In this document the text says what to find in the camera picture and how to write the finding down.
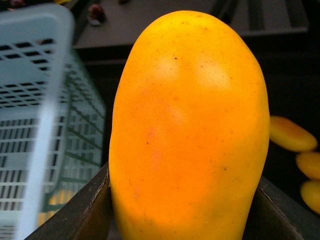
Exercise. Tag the yellow mango on shelf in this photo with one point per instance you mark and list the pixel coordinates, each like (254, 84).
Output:
(290, 136)

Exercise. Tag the light teal plastic basket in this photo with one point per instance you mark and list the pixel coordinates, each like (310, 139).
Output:
(51, 118)

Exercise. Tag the yellow mango lower shelf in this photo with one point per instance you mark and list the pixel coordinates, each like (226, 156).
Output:
(310, 193)

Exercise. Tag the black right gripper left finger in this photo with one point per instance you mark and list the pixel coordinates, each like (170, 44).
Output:
(87, 216)

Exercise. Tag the large yellow mango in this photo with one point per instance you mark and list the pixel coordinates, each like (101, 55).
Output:
(190, 130)

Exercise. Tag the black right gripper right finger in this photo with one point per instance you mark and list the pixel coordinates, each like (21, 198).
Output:
(274, 215)

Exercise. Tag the yellow mango middle shelf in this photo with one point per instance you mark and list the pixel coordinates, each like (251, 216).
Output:
(309, 164)

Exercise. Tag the red apple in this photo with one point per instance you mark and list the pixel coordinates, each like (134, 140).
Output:
(96, 12)

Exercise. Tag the yellow mango shelf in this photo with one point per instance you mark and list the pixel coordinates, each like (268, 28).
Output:
(310, 193)
(309, 164)

